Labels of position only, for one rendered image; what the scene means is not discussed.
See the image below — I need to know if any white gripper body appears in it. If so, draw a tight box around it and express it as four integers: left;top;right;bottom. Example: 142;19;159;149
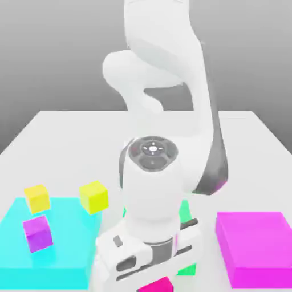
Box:
90;224;203;292

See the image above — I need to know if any large magenta box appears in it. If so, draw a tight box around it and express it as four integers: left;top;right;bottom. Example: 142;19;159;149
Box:
215;211;292;290

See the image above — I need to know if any small lime yellow cube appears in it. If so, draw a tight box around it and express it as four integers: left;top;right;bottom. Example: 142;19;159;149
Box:
78;180;110;216

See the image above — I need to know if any large green box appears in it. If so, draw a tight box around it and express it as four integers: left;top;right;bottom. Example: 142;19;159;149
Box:
122;199;197;276

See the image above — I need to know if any small pink cube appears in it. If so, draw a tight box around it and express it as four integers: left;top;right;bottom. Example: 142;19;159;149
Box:
136;276;175;292

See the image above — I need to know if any large cyan box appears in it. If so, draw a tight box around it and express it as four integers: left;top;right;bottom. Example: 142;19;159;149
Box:
0;197;103;291

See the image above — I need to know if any small purple cube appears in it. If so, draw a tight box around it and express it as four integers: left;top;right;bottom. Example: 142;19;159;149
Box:
22;214;54;254

